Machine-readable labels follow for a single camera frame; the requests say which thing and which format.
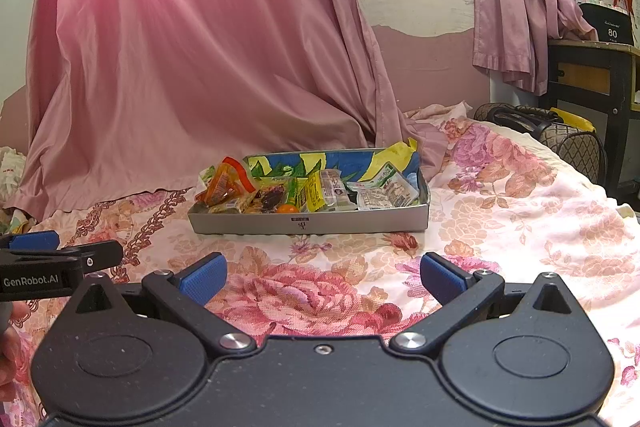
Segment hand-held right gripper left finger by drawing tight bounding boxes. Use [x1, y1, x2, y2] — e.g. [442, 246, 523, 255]
[66, 252, 258, 356]

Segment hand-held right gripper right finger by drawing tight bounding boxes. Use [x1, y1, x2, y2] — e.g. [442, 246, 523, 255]
[388, 252, 577, 356]

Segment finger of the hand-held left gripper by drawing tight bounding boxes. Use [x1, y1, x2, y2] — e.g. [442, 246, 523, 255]
[0, 230, 61, 254]
[60, 240, 124, 279]

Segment pale cracker packet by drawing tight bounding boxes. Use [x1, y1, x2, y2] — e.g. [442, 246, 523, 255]
[209, 200, 254, 214]

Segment orange red snack packet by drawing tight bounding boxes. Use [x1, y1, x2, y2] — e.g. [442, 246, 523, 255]
[195, 156, 259, 208]

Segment dark snack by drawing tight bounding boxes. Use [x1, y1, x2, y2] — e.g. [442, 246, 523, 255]
[252, 187, 286, 213]

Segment grey rectangular tray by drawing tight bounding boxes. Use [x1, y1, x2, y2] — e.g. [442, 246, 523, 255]
[187, 147, 431, 236]

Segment green stick snack packet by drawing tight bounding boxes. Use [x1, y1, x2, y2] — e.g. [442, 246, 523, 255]
[287, 177, 308, 210]

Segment yellow snack packet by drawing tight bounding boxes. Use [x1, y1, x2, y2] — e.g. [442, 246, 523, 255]
[304, 170, 326, 212]

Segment person's left hand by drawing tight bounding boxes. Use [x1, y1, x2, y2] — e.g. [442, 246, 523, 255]
[0, 302, 31, 404]

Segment white printed cloth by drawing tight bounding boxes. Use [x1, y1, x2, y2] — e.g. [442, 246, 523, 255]
[0, 147, 36, 234]

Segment floral pink blanket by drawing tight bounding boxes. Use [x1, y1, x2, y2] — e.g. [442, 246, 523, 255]
[0, 104, 640, 427]

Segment brown quilted handbag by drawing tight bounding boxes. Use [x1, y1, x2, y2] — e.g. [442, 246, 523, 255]
[472, 103, 609, 186]

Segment yellow plastic item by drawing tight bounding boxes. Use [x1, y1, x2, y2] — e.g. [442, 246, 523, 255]
[549, 108, 596, 130]

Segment large pink curtain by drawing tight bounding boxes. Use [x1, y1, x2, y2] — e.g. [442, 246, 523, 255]
[2, 0, 449, 221]

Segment dark wooden desk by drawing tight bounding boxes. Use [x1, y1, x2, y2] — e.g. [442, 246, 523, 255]
[545, 39, 640, 204]

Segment tied mauve curtain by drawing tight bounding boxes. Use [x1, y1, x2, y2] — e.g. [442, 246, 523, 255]
[459, 0, 599, 96]

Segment black box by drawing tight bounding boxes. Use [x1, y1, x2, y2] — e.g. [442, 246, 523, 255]
[579, 3, 636, 46]

